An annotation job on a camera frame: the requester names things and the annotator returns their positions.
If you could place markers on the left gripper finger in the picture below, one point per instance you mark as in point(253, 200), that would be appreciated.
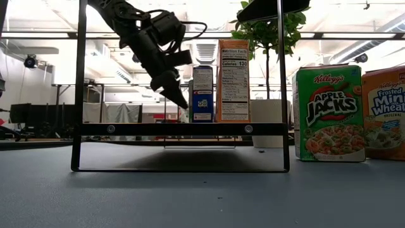
point(169, 87)

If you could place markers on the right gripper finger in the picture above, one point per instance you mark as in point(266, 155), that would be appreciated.
point(278, 8)

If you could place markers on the blue Frosted Flakes cereal box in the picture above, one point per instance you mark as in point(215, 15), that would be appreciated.
point(202, 107)

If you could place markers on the orange Frosted Mini-Wheats cereal box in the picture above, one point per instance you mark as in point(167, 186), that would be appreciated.
point(386, 107)
point(234, 79)

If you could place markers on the black metal wood-top shelf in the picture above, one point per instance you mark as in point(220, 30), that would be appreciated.
point(177, 129)

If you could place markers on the black ceiling spotlight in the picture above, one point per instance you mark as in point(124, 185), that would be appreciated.
point(136, 58)
point(361, 58)
point(30, 61)

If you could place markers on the green leafy potted tree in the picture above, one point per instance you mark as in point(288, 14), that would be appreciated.
point(265, 35)

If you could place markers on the gray hanging cloth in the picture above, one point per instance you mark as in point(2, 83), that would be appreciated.
point(120, 112)

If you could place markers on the black-legged background table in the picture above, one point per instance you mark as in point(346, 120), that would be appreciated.
point(63, 85)

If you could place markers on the white plant pot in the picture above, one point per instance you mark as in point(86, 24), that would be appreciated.
point(269, 120)

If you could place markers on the blue table mat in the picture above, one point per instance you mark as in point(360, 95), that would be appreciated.
point(202, 202)

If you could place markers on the black desk with monitors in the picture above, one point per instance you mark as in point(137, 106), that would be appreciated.
point(38, 117)

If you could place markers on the red background object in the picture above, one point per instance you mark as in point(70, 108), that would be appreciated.
point(2, 122)

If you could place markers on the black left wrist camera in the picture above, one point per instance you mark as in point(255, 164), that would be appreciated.
point(167, 28)

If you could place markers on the black table frame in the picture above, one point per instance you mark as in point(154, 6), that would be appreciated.
point(31, 144)

